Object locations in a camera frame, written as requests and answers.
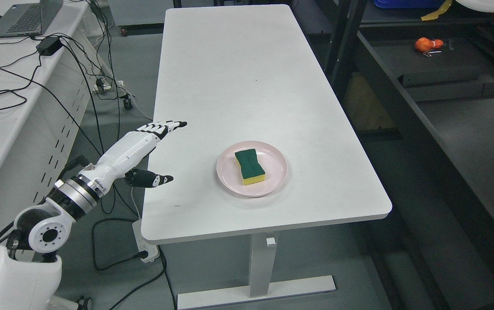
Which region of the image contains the orange toy on shelf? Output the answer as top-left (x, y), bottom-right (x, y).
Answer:
top-left (414, 37), bottom-right (444, 58)

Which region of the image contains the black power adapter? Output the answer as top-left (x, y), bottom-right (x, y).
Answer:
top-left (36, 37), bottom-right (63, 56)

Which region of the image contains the pink plate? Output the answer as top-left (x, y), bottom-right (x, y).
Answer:
top-left (217, 141), bottom-right (288, 198)

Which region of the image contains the blue bin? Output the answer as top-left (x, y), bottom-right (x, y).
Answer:
top-left (373, 0), bottom-right (445, 9)

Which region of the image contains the white standing desk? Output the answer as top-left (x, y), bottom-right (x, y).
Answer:
top-left (141, 4), bottom-right (392, 310)

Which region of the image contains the white power strip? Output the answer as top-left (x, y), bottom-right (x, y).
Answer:
top-left (132, 219), bottom-right (160, 263)

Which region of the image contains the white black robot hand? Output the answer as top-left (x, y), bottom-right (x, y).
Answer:
top-left (79, 121), bottom-right (187, 195)

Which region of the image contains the white perforated side desk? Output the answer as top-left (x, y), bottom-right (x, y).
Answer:
top-left (0, 1), bottom-right (101, 231)

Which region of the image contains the green yellow sponge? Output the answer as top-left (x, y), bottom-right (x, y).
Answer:
top-left (234, 149), bottom-right (266, 185)

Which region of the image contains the black metal shelf rack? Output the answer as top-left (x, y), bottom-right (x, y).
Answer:
top-left (315, 0), bottom-right (494, 310)

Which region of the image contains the grey laptop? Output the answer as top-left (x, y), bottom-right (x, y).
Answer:
top-left (0, 0), bottom-right (63, 38)

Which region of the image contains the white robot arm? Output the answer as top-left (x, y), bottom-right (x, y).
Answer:
top-left (0, 164), bottom-right (123, 310)

